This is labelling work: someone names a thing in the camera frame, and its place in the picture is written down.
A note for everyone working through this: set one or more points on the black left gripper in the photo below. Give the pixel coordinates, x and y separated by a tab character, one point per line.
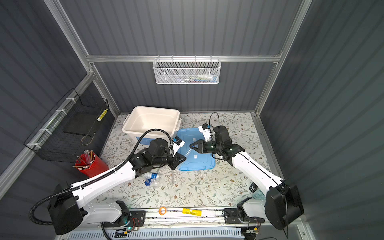
176	161

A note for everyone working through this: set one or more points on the red pencil cup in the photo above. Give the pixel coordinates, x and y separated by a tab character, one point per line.
90	164

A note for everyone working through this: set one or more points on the teal calculator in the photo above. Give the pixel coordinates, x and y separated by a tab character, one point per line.
258	195

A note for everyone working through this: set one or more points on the white wire wall basket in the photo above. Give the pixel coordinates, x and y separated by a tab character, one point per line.
187	73

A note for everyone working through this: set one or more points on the orange rubber band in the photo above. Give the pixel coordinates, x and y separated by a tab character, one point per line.
162	211

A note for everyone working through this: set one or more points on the blue cap clear bottle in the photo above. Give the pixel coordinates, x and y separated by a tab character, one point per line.
151	179

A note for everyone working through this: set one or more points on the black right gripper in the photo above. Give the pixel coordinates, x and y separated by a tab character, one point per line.
200	149

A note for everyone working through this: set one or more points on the black wire wall basket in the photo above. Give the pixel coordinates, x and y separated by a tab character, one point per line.
71	129

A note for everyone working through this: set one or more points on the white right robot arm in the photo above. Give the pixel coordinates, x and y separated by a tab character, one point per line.
283	203

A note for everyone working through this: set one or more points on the white plastic storage bin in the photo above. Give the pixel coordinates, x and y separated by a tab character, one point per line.
142	119

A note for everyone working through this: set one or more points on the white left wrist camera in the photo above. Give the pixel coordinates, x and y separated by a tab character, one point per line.
177	143

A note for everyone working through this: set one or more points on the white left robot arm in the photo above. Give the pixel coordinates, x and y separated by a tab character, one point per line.
65	208

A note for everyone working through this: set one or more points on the yellow label tag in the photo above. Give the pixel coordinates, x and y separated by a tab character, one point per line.
192	212

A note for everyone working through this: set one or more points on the black stapler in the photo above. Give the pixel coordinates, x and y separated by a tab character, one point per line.
253	187

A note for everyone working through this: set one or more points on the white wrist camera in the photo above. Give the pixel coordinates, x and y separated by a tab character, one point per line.
177	143
205	129

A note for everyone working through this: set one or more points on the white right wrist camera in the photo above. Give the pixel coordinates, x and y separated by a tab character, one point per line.
205	129

